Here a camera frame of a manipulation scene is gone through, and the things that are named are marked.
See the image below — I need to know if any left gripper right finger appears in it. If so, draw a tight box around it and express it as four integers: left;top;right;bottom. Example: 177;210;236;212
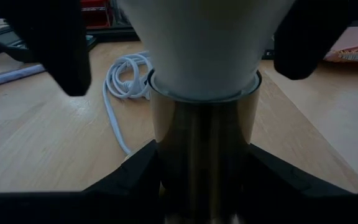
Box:
243;142;358;224

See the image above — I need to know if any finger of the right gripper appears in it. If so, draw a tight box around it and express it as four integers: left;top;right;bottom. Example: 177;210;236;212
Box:
0;0;93;97
273;0;354;81

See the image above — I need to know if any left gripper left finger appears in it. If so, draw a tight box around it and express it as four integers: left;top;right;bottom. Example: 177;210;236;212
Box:
0;139;165;224

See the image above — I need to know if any white lightbulb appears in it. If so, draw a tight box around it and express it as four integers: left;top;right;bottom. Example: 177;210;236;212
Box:
116;0;295;102

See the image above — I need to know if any brass lamp socket base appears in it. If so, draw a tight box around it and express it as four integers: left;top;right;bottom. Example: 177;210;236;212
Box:
147;69;263;224

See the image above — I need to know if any black Outsiders book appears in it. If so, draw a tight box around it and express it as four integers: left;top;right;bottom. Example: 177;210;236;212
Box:
261;49;276;60

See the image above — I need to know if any pink spiral notebook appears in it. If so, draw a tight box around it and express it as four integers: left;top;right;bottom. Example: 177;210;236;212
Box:
323;26;358;63

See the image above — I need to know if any red storage bin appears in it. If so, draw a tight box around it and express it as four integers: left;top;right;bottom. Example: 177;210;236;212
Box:
80;0;112;29

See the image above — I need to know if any black calculator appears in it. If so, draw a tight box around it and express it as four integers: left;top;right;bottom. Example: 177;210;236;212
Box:
0;24;98;63

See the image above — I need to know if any purple white pen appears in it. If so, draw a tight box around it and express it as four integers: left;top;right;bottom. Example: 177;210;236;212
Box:
0;63;47;89

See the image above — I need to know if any black aluminium frame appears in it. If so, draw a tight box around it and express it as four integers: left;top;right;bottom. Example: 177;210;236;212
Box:
85;24;141;44

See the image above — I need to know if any white power cord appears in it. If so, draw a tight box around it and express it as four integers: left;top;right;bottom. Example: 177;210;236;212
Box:
101;50;154;156

